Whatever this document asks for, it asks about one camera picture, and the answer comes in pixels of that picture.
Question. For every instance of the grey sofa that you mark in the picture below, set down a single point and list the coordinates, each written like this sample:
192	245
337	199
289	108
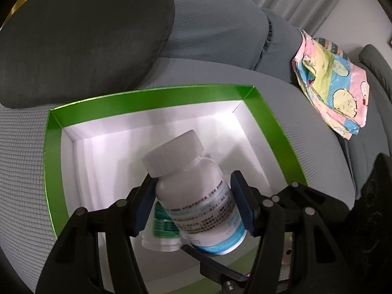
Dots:
214	36

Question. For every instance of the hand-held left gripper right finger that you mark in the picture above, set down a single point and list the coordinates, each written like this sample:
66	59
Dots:
243	208

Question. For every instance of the dark grey cushion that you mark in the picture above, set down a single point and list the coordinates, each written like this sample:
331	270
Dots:
76	36

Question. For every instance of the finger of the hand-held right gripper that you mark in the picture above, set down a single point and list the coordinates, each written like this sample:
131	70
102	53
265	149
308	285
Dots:
214	266
318	200

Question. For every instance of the small white bottle green label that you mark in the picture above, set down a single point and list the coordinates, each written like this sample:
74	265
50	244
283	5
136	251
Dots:
162	223

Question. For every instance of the green cardboard box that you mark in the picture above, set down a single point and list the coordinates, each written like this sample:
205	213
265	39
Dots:
92	115

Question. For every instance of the yellow patterned curtain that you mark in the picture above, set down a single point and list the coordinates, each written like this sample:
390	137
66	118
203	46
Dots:
14	9

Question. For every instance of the pastel cartoon printed cloth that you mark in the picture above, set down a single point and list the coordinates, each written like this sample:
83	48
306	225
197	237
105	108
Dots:
330	76

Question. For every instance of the white bottle blue orange label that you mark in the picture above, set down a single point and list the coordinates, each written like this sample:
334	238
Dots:
190	190

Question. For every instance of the grey armchair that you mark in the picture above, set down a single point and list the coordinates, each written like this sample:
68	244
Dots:
379	73

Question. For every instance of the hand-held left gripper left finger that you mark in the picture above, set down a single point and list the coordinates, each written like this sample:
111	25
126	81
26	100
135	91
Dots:
144	208

